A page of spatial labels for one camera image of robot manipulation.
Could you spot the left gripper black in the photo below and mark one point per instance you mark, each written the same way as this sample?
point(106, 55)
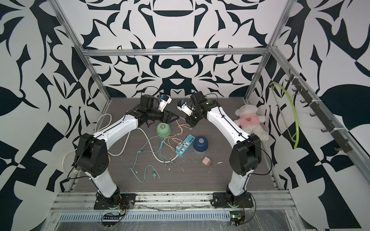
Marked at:
point(165, 115)

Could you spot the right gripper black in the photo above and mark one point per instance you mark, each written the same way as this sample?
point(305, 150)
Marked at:
point(191, 121)

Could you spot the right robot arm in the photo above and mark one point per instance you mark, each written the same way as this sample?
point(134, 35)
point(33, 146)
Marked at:
point(246, 152)

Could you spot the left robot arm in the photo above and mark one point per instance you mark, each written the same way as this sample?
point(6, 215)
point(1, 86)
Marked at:
point(92, 153)

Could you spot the light green meat grinder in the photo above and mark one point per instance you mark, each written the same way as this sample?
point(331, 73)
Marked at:
point(163, 130)

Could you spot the teal power strip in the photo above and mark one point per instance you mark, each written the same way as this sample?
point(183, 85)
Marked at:
point(182, 147)

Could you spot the white teddy bear pink shirt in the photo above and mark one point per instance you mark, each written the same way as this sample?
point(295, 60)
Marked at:
point(250, 122)

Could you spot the pink charger plug cube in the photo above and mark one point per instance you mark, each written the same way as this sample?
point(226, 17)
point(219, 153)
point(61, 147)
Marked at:
point(206, 161)

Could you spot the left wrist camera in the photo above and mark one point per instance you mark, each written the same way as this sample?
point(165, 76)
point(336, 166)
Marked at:
point(164, 100)

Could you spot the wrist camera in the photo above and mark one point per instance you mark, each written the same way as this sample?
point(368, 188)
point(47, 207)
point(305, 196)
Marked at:
point(164, 100)
point(183, 106)

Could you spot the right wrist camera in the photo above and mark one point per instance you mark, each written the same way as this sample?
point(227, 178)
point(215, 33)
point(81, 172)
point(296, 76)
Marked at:
point(183, 106)

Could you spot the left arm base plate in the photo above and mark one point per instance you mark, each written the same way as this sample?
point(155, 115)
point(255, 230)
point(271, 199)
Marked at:
point(116, 201)

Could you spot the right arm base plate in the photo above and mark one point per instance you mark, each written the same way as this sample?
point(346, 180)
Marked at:
point(228, 200)

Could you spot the black wall hook rail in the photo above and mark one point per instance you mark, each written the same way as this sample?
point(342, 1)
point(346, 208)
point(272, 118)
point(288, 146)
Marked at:
point(320, 111)

